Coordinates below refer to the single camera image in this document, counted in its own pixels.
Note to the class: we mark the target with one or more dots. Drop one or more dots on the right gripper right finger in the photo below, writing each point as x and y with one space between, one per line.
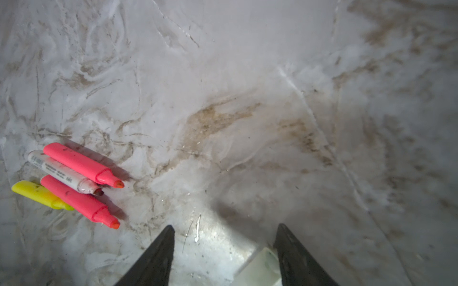
297 265

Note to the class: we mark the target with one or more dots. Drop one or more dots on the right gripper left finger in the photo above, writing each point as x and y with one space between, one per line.
153 268

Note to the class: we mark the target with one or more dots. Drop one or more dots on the clear pen cap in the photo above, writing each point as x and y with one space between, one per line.
261 269

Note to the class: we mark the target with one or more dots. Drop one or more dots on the yellow highlighter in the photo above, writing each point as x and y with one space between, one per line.
40 194

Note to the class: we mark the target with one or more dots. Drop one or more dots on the white marker pen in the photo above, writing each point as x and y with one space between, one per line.
64 174

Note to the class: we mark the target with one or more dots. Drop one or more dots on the pink highlighter near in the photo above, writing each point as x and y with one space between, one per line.
86 204

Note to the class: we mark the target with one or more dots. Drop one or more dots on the pink highlighter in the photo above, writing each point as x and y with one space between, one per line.
86 204
83 165

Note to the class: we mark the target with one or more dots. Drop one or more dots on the pink highlighter far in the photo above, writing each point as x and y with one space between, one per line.
83 165

